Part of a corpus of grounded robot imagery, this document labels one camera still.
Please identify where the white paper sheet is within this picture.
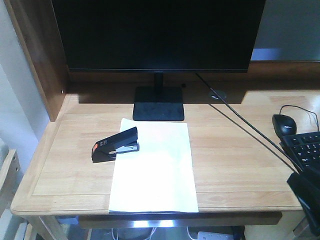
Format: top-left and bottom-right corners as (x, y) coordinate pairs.
(108, 118), (199, 213)

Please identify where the grey cushioned wooden chair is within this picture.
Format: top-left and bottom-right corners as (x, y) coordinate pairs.
(0, 149), (20, 216)

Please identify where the wooden desk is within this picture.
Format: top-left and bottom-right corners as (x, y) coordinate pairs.
(4, 0), (320, 240)

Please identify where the black monitor cable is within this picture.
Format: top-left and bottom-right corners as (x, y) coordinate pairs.
(194, 72), (301, 174)

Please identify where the black stapler with orange label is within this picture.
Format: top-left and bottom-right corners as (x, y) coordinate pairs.
(91, 127), (140, 163)

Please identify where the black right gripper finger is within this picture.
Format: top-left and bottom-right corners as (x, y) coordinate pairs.
(287, 167), (320, 237)

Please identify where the black computer mouse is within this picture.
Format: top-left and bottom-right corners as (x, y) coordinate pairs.
(272, 114), (297, 139)

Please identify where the white power strip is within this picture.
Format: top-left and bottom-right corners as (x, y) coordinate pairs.
(197, 231), (234, 240)

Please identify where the black computer monitor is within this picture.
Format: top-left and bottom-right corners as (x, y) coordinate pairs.
(52, 0), (266, 121)

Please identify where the black keyboard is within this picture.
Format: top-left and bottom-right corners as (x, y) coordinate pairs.
(280, 131), (320, 172)

